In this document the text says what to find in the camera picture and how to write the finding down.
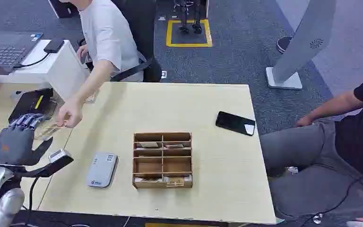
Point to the person's right hand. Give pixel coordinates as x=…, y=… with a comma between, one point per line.
x=82, y=51

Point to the person's left hand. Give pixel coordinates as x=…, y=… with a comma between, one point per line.
x=71, y=112

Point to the seated person's right hand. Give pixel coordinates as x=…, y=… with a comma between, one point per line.
x=303, y=121

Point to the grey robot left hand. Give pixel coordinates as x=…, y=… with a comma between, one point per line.
x=14, y=145

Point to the black power adapter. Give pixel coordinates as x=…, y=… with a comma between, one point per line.
x=54, y=45

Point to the white cabinet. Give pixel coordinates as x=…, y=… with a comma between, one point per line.
x=57, y=67

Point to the person at laptop desk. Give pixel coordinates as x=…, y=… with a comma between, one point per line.
x=106, y=34

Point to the person beside the desk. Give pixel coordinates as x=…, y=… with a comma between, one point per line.
x=313, y=163

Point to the black device with yellow label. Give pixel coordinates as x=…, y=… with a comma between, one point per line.
x=29, y=103

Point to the black cabinet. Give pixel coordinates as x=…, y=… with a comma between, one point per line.
x=63, y=7

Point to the black office chair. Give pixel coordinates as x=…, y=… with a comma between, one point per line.
x=142, y=37

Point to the black smartphone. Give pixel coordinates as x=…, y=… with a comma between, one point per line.
x=235, y=123

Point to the dark laptop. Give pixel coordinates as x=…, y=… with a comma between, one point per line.
x=6, y=50

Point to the black round floor object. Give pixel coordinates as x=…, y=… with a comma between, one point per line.
x=283, y=44

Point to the grey slanted floor stand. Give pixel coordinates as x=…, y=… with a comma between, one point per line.
x=303, y=40

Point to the pale card in box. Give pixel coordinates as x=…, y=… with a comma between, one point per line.
x=148, y=144

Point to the white floor marker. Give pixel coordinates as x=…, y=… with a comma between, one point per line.
x=164, y=74

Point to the white card in box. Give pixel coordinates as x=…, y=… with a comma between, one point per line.
x=147, y=179

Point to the wooden card box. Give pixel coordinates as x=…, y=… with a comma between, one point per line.
x=162, y=161

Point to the dark card in box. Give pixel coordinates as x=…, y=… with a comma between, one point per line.
x=174, y=146

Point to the black robot legs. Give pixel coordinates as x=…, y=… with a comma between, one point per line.
x=189, y=15

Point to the gold printed card in box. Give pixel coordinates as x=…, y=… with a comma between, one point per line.
x=176, y=182

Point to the pale wrist camera, black bracket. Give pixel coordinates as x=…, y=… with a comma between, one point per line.
x=59, y=155

